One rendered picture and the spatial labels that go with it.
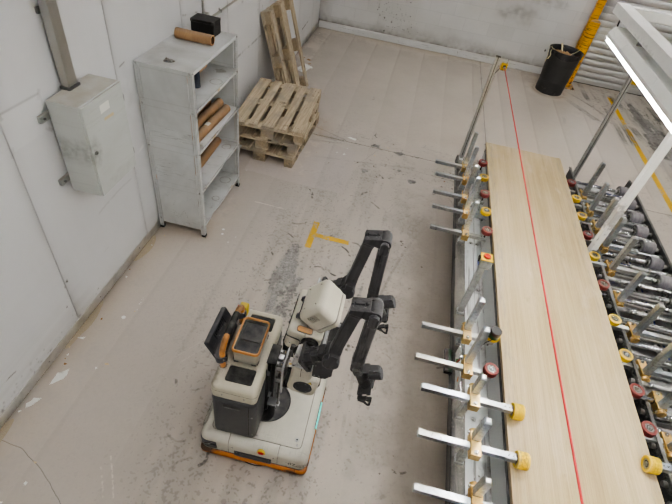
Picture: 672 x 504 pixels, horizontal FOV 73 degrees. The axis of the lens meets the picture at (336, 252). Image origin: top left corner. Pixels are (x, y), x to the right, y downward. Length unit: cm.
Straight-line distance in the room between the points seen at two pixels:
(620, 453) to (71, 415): 317
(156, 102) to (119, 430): 231
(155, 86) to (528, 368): 313
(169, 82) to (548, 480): 336
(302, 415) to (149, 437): 99
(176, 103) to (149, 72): 27
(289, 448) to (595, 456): 161
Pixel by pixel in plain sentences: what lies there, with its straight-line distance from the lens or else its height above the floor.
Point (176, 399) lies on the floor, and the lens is 343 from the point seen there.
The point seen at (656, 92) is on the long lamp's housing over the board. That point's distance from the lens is 234.
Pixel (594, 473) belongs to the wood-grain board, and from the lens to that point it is 271.
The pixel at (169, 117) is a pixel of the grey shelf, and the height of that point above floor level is 117.
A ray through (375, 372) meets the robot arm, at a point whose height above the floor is 121.
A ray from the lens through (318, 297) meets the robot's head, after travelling 212.
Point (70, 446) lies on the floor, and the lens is 344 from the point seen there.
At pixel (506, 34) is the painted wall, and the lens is 975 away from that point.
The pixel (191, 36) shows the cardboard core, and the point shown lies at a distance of 409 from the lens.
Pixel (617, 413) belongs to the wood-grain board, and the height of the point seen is 90.
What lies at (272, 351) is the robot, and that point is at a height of 80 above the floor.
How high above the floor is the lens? 297
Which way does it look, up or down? 43 degrees down
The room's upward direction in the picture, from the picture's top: 10 degrees clockwise
